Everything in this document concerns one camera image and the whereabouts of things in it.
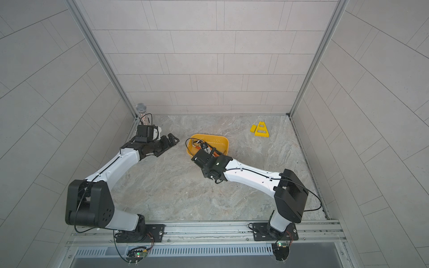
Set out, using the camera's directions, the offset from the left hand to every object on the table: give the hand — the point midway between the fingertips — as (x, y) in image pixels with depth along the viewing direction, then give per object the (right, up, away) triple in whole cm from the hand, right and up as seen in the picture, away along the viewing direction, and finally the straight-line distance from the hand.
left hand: (176, 141), depth 88 cm
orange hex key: (+10, -5, +13) cm, 17 cm away
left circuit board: (-10, -43, -22) cm, 49 cm away
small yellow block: (+45, +7, +21) cm, 50 cm away
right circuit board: (+49, -45, -18) cm, 69 cm away
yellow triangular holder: (+53, +3, +18) cm, 56 cm away
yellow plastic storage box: (+23, -2, +15) cm, 28 cm away
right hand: (+18, -12, -6) cm, 22 cm away
